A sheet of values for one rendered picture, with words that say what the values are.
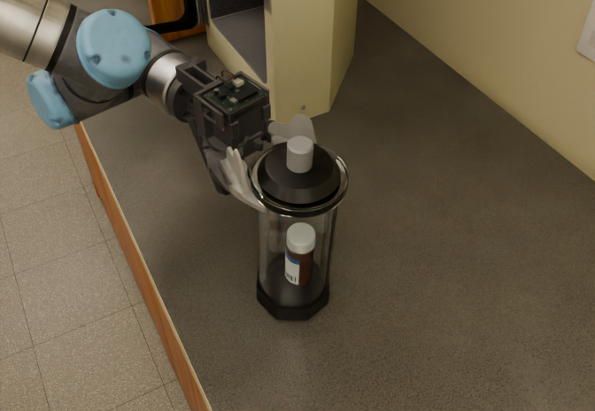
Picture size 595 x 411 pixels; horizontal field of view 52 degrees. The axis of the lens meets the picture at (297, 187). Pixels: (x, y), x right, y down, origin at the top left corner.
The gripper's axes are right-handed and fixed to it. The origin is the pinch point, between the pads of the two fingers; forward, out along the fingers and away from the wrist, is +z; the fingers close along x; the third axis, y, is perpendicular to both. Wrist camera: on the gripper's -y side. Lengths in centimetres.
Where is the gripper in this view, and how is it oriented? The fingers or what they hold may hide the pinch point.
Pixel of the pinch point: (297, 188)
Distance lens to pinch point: 68.9
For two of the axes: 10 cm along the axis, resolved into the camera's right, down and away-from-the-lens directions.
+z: 6.8, 5.2, -5.1
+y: 0.2, -7.1, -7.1
